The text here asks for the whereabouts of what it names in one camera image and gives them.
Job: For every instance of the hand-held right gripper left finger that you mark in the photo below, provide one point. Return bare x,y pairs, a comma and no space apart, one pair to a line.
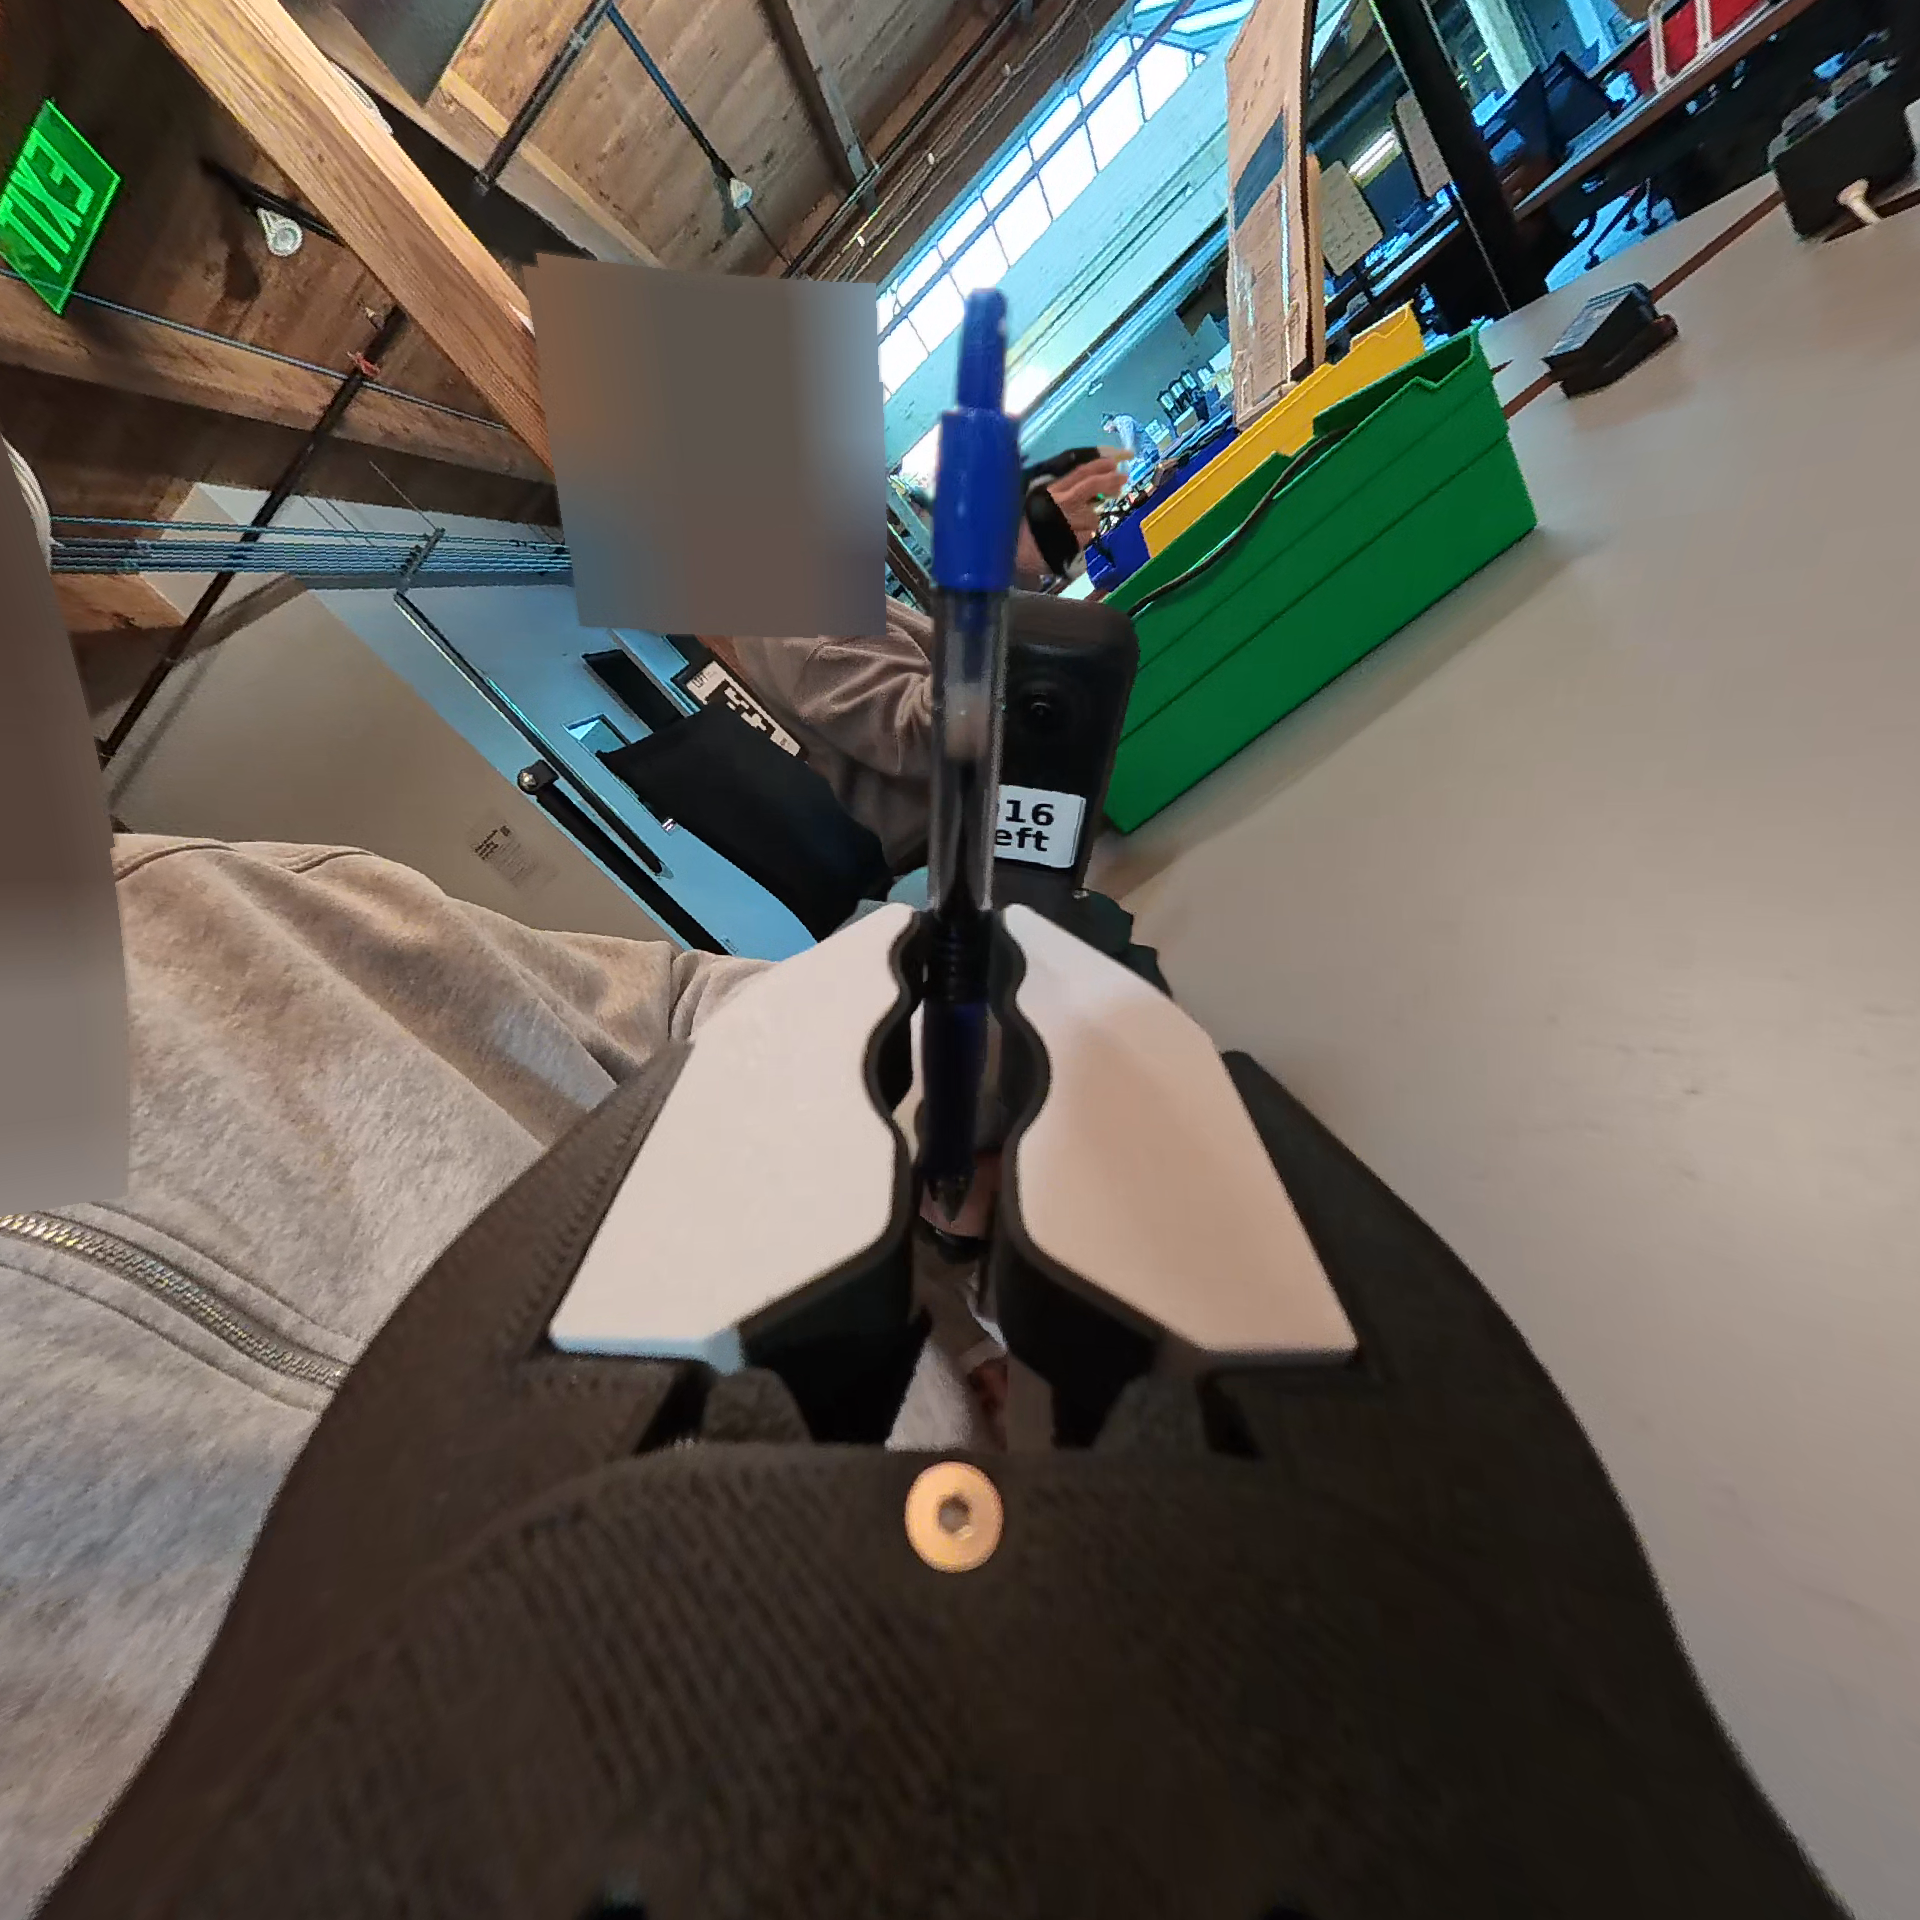
750,1171

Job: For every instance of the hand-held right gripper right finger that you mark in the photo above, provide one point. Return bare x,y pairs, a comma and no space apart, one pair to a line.
1155,1201

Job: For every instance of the blue pen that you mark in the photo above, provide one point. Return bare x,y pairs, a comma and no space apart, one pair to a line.
961,722

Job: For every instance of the person's left forearm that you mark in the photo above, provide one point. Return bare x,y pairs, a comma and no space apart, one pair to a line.
722,1005

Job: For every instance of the grey desk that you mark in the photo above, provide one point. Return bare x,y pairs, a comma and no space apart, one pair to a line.
1575,901

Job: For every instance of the green storage bin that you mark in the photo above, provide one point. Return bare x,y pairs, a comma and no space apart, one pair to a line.
1321,586

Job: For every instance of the black chair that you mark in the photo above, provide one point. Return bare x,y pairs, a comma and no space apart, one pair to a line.
750,826

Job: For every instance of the yellow storage bin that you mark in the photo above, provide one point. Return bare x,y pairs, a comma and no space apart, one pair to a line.
1290,422

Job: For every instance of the cardboard panel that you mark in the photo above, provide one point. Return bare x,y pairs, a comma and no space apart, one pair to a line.
1277,212

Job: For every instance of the small black power adapter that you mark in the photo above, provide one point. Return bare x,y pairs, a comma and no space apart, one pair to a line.
1613,339

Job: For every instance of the black pole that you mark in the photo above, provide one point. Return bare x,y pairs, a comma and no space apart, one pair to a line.
1463,149

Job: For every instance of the red storage bin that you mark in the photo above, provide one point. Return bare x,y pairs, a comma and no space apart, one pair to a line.
1689,37

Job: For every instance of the black charger with white plug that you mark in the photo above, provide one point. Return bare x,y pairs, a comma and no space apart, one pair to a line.
1846,158

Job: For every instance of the green exit sign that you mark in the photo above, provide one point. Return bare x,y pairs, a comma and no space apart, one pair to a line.
60,202

